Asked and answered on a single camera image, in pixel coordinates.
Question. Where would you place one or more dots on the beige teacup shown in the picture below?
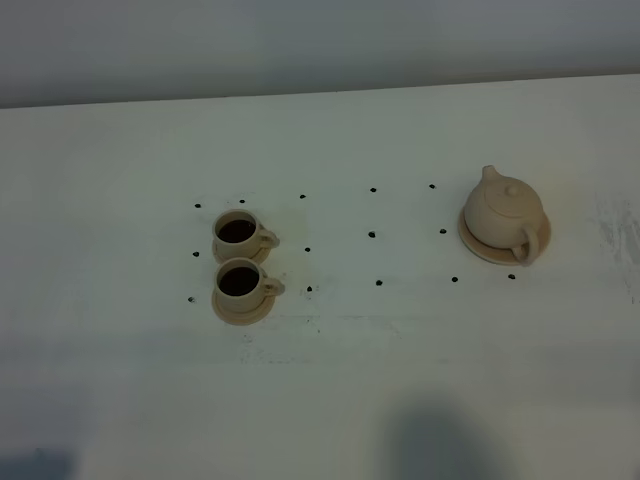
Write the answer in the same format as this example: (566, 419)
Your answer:
(239, 233)
(241, 284)

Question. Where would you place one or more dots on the beige round teapot saucer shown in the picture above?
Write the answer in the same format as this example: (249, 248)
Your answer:
(497, 256)

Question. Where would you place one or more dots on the beige cup saucer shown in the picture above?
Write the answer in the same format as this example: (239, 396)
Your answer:
(260, 254)
(244, 318)

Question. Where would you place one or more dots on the beige ceramic teapot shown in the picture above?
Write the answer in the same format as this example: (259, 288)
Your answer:
(505, 213)

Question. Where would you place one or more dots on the beige near cup saucer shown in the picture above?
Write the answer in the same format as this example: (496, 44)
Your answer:
(244, 318)

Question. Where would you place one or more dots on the beige near teacup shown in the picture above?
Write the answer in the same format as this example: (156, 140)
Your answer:
(241, 284)

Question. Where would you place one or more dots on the beige far teacup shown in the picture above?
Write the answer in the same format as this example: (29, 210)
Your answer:
(239, 233)

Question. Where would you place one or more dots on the beige far cup saucer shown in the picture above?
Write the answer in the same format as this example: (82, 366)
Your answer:
(260, 254)

